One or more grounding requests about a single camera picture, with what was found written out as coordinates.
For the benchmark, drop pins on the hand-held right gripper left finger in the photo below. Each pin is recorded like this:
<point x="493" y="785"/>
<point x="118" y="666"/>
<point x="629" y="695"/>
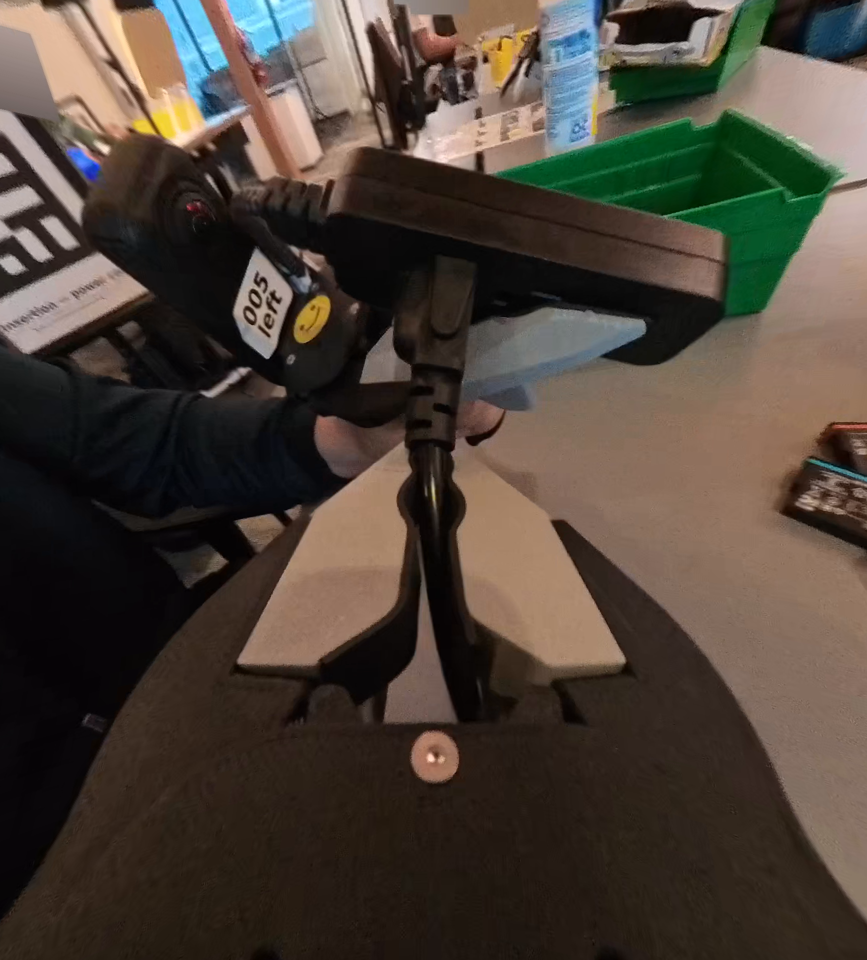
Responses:
<point x="328" y="592"/>

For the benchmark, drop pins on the wooden post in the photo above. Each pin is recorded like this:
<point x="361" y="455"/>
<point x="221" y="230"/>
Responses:
<point x="246" y="82"/>

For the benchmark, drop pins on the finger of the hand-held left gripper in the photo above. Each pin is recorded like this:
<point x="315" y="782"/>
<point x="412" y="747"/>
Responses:
<point x="553" y="337"/>

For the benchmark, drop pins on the person's left hand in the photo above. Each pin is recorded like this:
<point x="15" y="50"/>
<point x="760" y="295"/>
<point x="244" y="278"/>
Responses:
<point x="351" y="450"/>

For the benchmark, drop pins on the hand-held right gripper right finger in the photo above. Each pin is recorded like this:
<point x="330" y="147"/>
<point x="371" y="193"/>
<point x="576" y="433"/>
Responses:
<point x="538" y="592"/>

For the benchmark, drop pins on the framed marker sign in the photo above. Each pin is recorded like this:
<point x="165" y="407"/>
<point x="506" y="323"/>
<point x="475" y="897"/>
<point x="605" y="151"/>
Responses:
<point x="21" y="210"/>

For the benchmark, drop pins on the green plastic bin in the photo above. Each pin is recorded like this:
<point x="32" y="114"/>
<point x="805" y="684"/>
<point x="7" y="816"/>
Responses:
<point x="673" y="82"/>
<point x="763" y="225"/>

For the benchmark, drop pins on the printed cardboard box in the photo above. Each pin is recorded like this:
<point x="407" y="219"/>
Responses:
<point x="711" y="34"/>

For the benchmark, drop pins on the blue-edged black battery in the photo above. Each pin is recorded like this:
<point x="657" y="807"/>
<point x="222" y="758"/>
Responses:
<point x="846" y="510"/>

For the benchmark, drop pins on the white wipes canister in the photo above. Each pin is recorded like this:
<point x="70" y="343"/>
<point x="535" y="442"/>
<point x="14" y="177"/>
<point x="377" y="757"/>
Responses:
<point x="568" y="82"/>

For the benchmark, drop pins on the person's left forearm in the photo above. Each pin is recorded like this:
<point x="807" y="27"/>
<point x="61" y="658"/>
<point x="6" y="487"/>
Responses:
<point x="141" y="442"/>

